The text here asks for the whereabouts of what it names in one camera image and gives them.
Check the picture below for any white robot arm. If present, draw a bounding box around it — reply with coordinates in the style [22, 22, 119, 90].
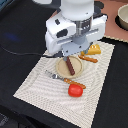
[45, 0, 107, 57]

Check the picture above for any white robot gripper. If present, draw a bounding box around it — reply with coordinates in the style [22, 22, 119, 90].
[45, 13, 107, 57]

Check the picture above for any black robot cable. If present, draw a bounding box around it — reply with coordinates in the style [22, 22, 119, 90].
[0, 43, 64, 59]

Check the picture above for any beige bowl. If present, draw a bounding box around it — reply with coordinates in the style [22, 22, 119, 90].
[118, 4, 128, 30]

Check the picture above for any knife with wooden handle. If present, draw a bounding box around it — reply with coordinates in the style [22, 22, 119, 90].
[78, 55, 98, 63]

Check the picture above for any fork with wooden handle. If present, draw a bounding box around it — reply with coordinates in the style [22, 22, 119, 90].
[45, 70, 86, 89]

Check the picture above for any brown toy sausage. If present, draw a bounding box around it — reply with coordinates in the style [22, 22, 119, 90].
[66, 57, 75, 75]

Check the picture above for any beige woven placemat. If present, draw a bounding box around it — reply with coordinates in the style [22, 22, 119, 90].
[14, 41, 114, 128]

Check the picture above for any red toy tomato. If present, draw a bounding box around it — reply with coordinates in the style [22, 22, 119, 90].
[68, 84, 83, 97]

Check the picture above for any beige round plate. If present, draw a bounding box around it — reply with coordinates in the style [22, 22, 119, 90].
[56, 56, 83, 79]

